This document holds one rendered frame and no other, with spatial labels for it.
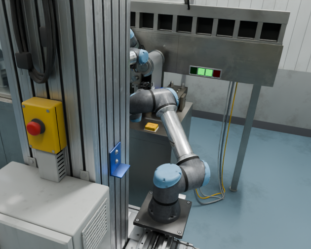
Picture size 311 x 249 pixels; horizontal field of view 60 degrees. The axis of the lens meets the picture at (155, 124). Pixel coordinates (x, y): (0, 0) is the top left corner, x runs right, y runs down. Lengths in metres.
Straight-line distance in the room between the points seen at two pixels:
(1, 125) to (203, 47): 1.77
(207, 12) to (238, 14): 0.21
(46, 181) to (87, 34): 0.43
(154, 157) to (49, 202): 1.20
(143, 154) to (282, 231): 1.36
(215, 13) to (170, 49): 0.42
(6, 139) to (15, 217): 1.91
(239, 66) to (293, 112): 2.17
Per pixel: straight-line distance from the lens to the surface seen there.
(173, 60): 2.20
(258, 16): 2.08
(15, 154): 2.65
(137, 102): 1.32
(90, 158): 0.76
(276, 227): 2.62
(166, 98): 1.34
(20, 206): 0.77
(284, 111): 4.16
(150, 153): 1.86
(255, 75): 2.14
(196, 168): 1.21
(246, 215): 2.62
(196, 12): 2.12
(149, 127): 1.76
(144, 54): 1.50
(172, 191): 1.16
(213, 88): 4.05
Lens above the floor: 1.73
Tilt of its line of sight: 26 degrees down
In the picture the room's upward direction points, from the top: 3 degrees clockwise
